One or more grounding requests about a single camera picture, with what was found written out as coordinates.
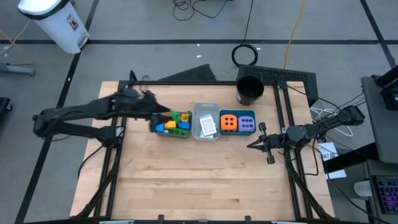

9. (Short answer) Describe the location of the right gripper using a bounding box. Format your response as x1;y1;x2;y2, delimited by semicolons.
247;121;285;165

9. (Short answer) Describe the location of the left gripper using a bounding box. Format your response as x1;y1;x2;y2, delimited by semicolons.
116;89;171;132

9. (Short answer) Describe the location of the purple foam die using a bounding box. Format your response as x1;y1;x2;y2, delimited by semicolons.
237;115;256;133

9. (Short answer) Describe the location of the orange foam die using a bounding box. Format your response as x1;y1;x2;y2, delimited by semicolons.
220;114;238;133

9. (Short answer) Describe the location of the grey plastic bin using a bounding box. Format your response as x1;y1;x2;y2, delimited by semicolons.
150;110;193;139

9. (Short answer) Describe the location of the white plastic bin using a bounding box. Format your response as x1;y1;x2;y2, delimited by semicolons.
191;102;221;142

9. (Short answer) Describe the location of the teal plastic bin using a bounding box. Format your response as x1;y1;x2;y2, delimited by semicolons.
218;110;256;136

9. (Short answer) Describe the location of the black bucket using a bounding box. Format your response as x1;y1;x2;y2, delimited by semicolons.
236;75;266;106

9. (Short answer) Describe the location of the black angled panel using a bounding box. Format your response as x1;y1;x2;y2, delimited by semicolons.
157;63;218;82

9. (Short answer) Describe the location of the white paper sheet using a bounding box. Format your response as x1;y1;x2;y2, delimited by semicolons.
317;142;340;162
325;169;348;180

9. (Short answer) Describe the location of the black perforated panel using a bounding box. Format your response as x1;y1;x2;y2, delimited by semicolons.
236;64;320;107

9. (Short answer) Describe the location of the grey cart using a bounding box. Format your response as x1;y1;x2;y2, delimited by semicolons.
361;74;398;165

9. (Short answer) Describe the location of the white trash can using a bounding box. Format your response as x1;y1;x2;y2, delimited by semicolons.
17;0;91;55

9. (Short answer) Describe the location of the backlit keyboard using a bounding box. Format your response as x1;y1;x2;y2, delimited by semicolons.
371;174;398;215

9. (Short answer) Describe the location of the black box on cart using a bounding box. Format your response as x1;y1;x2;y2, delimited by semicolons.
374;65;398;111

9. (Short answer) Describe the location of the grey stand base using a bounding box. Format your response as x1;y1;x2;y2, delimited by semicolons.
0;60;37;77

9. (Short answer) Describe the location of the black aluminium station frame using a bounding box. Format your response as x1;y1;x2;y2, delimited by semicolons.
74;70;335;224

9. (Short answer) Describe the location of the black coiled floor cable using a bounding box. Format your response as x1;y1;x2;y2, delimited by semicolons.
231;0;259;67

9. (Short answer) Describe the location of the yellow hanging cable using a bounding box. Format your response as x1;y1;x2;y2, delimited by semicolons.
283;0;308;70

